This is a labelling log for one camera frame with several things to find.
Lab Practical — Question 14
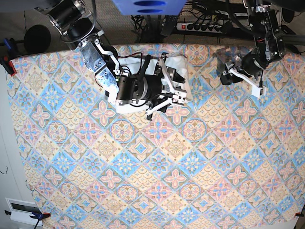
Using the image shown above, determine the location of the orange clamp at right edge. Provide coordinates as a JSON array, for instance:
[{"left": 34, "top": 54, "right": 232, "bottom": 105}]
[{"left": 295, "top": 212, "right": 304, "bottom": 217}]

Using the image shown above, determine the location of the white power strip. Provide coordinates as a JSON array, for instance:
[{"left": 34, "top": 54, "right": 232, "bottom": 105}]
[{"left": 176, "top": 22, "right": 221, "bottom": 33}]

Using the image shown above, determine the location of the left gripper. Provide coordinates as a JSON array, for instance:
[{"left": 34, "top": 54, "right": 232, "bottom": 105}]
[{"left": 220, "top": 51, "right": 268, "bottom": 86}]

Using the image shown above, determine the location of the white wall socket box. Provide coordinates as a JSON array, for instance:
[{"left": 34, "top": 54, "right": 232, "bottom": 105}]
[{"left": 4, "top": 198, "right": 41, "bottom": 229}]

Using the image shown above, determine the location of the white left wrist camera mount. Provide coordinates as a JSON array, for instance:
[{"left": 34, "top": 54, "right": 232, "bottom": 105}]
[{"left": 223, "top": 68, "right": 267, "bottom": 98}]

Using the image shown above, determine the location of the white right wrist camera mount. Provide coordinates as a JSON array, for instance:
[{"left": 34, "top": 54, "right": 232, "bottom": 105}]
[{"left": 158, "top": 59, "right": 187, "bottom": 105}]

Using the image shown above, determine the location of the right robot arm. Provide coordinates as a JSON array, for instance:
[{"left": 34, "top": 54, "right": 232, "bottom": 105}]
[{"left": 35, "top": 0, "right": 193, "bottom": 120}]

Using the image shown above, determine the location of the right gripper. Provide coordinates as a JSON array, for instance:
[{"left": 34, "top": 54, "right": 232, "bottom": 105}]
[{"left": 116, "top": 52, "right": 187, "bottom": 121}]

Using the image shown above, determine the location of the white printed T-shirt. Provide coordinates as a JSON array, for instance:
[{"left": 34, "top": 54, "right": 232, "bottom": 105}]
[{"left": 101, "top": 52, "right": 193, "bottom": 118}]

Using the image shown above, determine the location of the black round stool base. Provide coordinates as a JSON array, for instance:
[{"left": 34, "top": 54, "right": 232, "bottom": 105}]
[{"left": 23, "top": 25, "right": 51, "bottom": 54}]

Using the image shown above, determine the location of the blue plastic bin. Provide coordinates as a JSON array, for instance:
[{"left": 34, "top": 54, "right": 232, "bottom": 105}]
[{"left": 113, "top": 0, "right": 186, "bottom": 16}]

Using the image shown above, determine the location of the blue orange spring clamp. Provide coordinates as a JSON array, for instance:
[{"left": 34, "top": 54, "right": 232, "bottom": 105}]
[{"left": 4, "top": 210, "right": 51, "bottom": 221}]

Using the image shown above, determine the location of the patterned tablecloth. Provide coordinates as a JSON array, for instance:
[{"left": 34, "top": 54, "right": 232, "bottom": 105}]
[{"left": 6, "top": 44, "right": 305, "bottom": 229}]

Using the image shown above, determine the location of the red black table clamp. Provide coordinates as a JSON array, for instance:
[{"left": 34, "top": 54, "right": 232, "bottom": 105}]
[{"left": 0, "top": 38, "right": 17, "bottom": 76}]

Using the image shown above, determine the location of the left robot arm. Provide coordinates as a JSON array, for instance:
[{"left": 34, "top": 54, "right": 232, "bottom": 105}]
[{"left": 222, "top": 0, "right": 305, "bottom": 83}]

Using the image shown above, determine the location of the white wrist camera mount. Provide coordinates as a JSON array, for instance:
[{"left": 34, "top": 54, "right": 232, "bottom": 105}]
[
  {"left": 223, "top": 68, "right": 267, "bottom": 98},
  {"left": 158, "top": 59, "right": 187, "bottom": 105}
]

